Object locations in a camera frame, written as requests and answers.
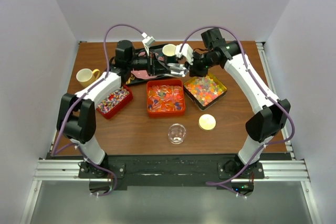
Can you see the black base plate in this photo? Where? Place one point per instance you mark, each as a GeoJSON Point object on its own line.
{"type": "Point", "coordinates": [161, 170]}

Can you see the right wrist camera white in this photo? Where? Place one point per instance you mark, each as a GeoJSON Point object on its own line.
{"type": "Point", "coordinates": [185, 50]}

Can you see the black serving tray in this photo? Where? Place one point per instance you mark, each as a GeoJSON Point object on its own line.
{"type": "Point", "coordinates": [124, 55]}

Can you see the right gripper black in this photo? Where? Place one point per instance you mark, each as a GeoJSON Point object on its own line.
{"type": "Point", "coordinates": [194, 70]}

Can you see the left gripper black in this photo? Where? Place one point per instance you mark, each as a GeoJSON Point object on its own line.
{"type": "Point", "coordinates": [159, 69]}

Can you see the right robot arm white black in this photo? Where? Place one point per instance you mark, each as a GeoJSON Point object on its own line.
{"type": "Point", "coordinates": [270, 112]}

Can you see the metal scoop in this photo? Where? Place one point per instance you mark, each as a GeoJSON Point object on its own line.
{"type": "Point", "coordinates": [176, 70]}

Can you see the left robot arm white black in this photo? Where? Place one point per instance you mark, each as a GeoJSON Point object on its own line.
{"type": "Point", "coordinates": [77, 118]}

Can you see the orange tin of lollipops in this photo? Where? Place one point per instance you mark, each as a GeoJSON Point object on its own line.
{"type": "Point", "coordinates": [165, 98]}

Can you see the gold tin of gummies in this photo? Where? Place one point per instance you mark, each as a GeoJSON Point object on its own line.
{"type": "Point", "coordinates": [204, 91]}

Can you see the dark green mug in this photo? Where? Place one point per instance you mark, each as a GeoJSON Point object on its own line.
{"type": "Point", "coordinates": [168, 51]}

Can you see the pink polka dot plate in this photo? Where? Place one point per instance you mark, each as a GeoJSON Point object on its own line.
{"type": "Point", "coordinates": [142, 53]}

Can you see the clear plastic jar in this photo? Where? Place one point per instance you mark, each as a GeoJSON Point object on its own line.
{"type": "Point", "coordinates": [176, 133]}

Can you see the red tin of candies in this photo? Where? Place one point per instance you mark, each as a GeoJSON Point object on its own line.
{"type": "Point", "coordinates": [114, 102]}

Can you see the gold jar lid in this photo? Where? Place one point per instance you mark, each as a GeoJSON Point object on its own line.
{"type": "Point", "coordinates": [207, 122]}

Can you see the yellow mug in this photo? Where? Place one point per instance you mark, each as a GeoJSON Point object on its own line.
{"type": "Point", "coordinates": [86, 76]}

